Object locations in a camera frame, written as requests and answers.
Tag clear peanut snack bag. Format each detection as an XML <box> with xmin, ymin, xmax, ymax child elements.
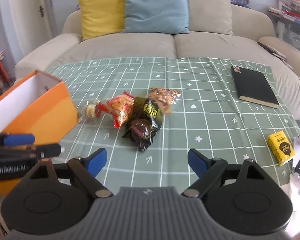
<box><xmin>148</xmin><ymin>87</ymin><xmax>182</xmax><ymax>114</ymax></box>

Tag book on sofa arm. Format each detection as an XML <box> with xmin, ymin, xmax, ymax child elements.
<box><xmin>257</xmin><ymin>42</ymin><xmax>293</xmax><ymax>70</ymax></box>

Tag clear cookie packet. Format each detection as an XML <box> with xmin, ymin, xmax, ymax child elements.
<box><xmin>79</xmin><ymin>99</ymin><xmax>101</xmax><ymax>122</ymax></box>

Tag orange white storage box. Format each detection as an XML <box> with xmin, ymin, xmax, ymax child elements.
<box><xmin>0</xmin><ymin>70</ymin><xmax>78</xmax><ymax>196</ymax></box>

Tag red orange snack bag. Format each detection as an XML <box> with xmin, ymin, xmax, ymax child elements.
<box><xmin>95</xmin><ymin>92</ymin><xmax>135</xmax><ymax>128</ymax></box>

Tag black chocolate snack bag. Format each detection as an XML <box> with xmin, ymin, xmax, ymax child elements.
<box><xmin>122</xmin><ymin>97</ymin><xmax>163</xmax><ymax>152</ymax></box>

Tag yellow small box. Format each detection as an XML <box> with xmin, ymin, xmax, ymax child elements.
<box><xmin>266</xmin><ymin>131</ymin><xmax>295</xmax><ymax>166</ymax></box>

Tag black notebook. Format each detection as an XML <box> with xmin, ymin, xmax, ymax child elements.
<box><xmin>231</xmin><ymin>66</ymin><xmax>279</xmax><ymax>108</ymax></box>

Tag beige sofa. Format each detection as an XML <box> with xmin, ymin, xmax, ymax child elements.
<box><xmin>15</xmin><ymin>5</ymin><xmax>300</xmax><ymax>120</ymax></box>

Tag yellow cushion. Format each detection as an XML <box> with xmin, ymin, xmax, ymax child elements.
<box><xmin>78</xmin><ymin>0</ymin><xmax>125</xmax><ymax>40</ymax></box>

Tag beige cushion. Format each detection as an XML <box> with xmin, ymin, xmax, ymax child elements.
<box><xmin>187</xmin><ymin>0</ymin><xmax>234</xmax><ymax>35</ymax></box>

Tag light blue cushion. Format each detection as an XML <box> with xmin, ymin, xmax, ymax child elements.
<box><xmin>122</xmin><ymin>0</ymin><xmax>189</xmax><ymax>35</ymax></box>

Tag magazine shelf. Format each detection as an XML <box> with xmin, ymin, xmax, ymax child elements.
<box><xmin>268</xmin><ymin>0</ymin><xmax>300</xmax><ymax>50</ymax></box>

